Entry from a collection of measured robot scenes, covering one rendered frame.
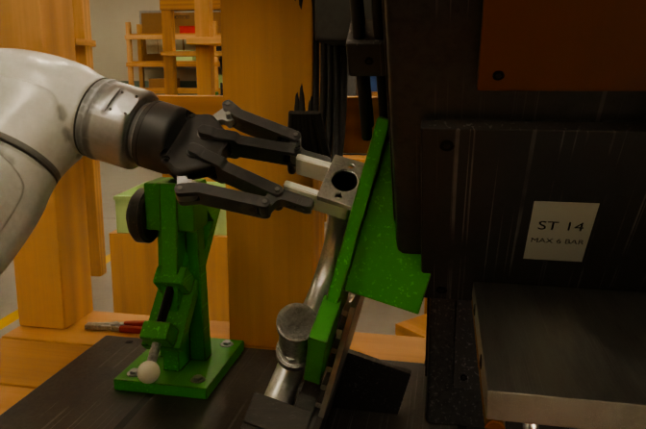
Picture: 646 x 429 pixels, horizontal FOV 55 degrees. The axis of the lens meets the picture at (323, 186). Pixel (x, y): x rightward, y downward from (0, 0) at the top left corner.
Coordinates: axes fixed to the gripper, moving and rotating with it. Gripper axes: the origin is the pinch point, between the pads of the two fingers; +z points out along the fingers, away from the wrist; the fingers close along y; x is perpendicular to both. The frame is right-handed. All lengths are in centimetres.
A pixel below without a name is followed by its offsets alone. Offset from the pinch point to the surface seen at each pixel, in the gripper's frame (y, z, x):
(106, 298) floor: 65, -148, 297
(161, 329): -13.6, -16.0, 21.8
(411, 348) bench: 2.1, 15.9, 42.0
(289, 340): -16.5, 2.5, 0.2
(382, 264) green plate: -8.7, 8.3, -4.5
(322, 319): -14.6, 4.8, -2.4
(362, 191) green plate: -5.4, 5.0, -9.6
